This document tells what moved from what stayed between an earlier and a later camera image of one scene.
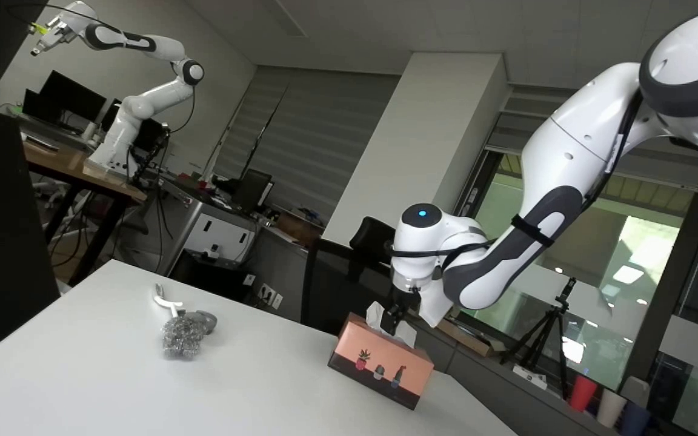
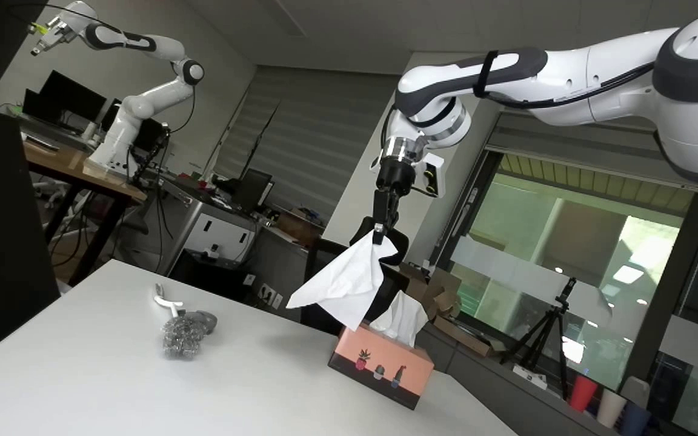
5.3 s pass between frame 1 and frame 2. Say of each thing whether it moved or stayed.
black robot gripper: moved
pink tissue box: stayed
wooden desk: stayed
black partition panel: stayed
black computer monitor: stayed
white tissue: moved
